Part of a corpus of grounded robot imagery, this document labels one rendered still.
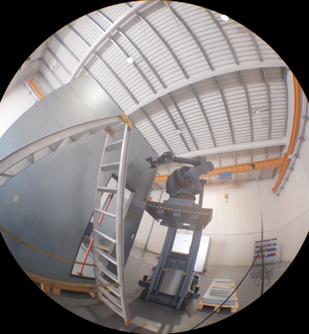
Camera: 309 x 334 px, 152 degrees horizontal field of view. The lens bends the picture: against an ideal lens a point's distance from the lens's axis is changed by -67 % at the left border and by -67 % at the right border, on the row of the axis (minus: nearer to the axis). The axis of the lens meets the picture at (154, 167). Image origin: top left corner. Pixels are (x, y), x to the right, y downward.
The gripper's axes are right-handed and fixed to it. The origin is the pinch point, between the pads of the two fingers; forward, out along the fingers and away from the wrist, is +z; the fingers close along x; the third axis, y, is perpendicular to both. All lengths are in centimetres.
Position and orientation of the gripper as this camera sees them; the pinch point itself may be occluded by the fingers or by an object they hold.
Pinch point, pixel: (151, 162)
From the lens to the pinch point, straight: 218.6
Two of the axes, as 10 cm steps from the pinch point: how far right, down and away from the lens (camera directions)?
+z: -8.0, 1.4, 5.8
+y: -4.2, -8.3, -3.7
